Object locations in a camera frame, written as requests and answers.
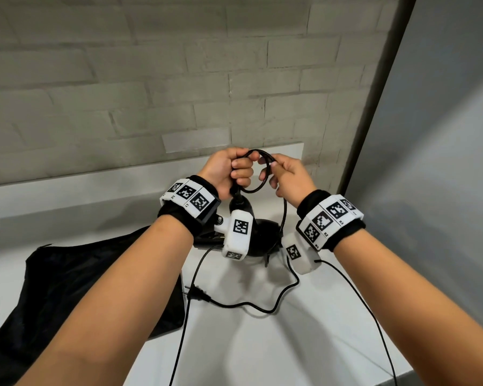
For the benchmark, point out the person's left hand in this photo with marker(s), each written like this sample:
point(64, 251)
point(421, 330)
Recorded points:
point(223, 170)

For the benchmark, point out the person's right hand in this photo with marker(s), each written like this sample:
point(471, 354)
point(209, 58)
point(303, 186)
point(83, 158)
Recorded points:
point(294, 180)

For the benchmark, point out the black hair dryer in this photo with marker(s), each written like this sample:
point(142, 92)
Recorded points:
point(265, 237)

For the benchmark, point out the black fabric pouch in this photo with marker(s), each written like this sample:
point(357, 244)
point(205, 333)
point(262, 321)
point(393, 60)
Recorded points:
point(44, 293)

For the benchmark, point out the person's left forearm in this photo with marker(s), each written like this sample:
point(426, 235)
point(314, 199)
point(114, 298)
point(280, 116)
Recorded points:
point(116, 309)

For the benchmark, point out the person's right forearm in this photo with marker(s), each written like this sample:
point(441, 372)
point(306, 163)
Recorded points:
point(418, 301)

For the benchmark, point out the black wristband with marker tiles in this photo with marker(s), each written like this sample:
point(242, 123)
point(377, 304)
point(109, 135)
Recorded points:
point(330, 217)
point(193, 198)

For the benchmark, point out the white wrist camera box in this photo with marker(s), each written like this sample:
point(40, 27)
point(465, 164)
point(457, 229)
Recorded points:
point(239, 233)
point(302, 261)

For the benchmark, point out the dark corner post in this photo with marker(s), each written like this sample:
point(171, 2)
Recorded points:
point(380, 88)

